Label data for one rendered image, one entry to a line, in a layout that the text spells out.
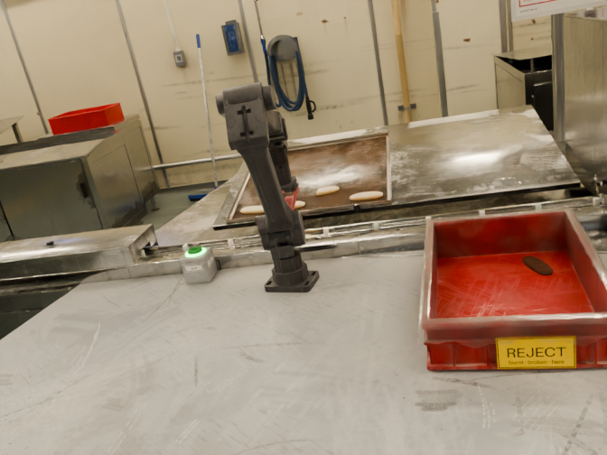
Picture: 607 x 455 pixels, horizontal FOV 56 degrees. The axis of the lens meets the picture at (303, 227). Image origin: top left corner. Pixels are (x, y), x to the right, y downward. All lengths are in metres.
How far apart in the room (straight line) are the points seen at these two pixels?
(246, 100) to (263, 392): 0.54
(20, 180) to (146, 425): 3.52
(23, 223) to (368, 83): 3.02
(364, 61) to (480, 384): 4.37
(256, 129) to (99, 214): 3.24
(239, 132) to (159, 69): 4.53
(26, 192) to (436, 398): 3.83
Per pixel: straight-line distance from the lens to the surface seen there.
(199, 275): 1.54
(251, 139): 1.09
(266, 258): 1.55
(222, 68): 5.41
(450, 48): 4.90
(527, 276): 1.33
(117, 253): 1.69
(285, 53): 5.20
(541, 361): 1.03
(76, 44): 5.93
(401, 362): 1.08
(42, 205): 4.46
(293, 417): 1.00
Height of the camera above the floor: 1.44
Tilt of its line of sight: 20 degrees down
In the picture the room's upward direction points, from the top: 11 degrees counter-clockwise
